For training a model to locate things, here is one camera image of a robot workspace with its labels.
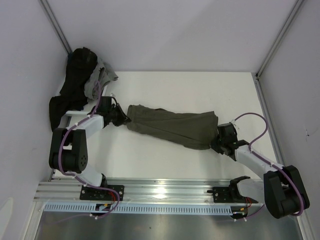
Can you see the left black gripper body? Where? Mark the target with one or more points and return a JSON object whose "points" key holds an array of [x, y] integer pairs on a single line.
{"points": [[110, 111]]}

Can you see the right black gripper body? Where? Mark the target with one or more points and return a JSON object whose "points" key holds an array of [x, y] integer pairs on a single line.
{"points": [[221, 141]]}

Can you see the olive green shorts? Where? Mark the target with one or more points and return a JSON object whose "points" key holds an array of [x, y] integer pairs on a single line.
{"points": [[191, 130]]}

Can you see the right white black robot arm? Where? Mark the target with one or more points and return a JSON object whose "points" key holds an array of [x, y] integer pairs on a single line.
{"points": [[280, 188]]}

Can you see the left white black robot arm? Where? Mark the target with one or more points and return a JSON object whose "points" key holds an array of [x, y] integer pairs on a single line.
{"points": [[69, 151]]}

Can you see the grey shorts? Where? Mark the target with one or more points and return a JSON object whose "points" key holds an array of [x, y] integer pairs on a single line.
{"points": [[101, 76]]}

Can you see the black shorts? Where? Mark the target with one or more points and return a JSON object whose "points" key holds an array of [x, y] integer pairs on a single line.
{"points": [[80, 65]]}

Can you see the white plastic basket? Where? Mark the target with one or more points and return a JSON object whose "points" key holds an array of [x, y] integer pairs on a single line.
{"points": [[75, 113]]}

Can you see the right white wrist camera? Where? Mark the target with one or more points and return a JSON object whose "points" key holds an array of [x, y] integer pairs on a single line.
{"points": [[233, 122]]}

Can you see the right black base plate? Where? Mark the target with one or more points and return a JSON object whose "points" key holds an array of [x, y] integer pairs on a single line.
{"points": [[230, 193]]}

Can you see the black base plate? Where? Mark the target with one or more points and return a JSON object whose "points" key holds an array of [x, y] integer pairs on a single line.
{"points": [[89, 193], [230, 193]]}

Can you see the aluminium mounting rail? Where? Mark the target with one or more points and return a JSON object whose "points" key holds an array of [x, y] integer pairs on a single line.
{"points": [[136, 191]]}

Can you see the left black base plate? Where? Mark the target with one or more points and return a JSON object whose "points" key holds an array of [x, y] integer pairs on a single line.
{"points": [[89, 193]]}

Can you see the white slotted cable duct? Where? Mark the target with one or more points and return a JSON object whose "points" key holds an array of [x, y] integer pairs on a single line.
{"points": [[123, 208]]}

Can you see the left aluminium frame post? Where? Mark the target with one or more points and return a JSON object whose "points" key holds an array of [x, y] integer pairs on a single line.
{"points": [[53, 20]]}

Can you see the aluminium frame post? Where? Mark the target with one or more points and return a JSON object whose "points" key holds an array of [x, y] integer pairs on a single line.
{"points": [[53, 20], [284, 30]]}

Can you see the right aluminium frame post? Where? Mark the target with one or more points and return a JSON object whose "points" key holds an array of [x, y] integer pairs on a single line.
{"points": [[284, 30]]}

